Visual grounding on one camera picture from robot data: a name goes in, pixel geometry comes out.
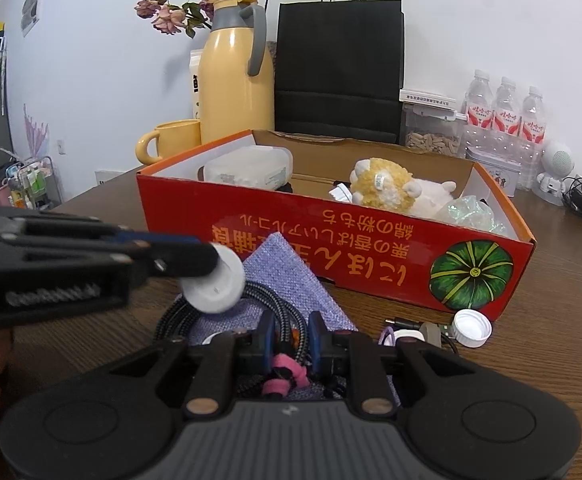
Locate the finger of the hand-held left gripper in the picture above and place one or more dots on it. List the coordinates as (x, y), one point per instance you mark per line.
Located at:
(161, 238)
(186, 260)

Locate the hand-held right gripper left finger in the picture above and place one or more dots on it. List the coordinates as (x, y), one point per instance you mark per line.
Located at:
(267, 340)

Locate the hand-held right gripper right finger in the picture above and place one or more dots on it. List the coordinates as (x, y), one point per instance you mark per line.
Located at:
(316, 340)

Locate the white round device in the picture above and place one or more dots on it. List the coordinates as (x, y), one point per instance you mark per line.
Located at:
(216, 290)

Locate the purple woven pouch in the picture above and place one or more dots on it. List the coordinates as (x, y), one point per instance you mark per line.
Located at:
(286, 275)

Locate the red cardboard box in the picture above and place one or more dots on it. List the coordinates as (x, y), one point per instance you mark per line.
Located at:
(271, 240)

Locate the white plastic jar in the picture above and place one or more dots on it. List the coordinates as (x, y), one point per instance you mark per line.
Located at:
(251, 167)

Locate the yellow plush toy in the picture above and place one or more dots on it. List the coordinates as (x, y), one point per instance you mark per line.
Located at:
(376, 180)

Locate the clear bubble wrap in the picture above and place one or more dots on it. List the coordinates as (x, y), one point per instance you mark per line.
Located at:
(471, 212)

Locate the yellow mug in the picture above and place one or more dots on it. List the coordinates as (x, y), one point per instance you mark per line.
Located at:
(181, 137)

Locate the white ribbed bottle cap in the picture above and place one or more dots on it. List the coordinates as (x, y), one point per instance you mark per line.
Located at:
(471, 327)

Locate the white carton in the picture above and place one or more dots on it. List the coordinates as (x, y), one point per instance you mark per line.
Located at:
(196, 85)

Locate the yellow thermos jug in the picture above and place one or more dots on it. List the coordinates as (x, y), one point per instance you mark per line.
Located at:
(236, 90)

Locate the patterned packet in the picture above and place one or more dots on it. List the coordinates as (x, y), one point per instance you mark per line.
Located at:
(271, 60)

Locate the clear container of seeds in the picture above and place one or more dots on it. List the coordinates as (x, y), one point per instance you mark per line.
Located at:
(431, 137)

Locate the white printed tin box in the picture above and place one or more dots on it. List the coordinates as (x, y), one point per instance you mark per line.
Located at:
(501, 175)

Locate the black paper bag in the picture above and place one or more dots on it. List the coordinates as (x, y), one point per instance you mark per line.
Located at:
(338, 60)

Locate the flat white card box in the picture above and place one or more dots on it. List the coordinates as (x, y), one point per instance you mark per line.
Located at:
(428, 96)

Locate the clear water bottle red label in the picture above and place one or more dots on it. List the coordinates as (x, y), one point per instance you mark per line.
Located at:
(478, 110)
(506, 115)
(532, 125)

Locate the white robot-shaped speaker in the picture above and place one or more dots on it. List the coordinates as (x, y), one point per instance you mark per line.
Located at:
(558, 160)

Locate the white wall socket plate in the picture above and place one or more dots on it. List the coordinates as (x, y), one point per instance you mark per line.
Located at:
(103, 176)

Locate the white wall switch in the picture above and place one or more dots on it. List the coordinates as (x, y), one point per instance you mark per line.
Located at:
(61, 146)

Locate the purple wall decal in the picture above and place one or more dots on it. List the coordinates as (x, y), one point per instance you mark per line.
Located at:
(36, 135)

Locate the wall poster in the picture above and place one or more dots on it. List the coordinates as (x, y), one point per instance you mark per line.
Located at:
(31, 7)

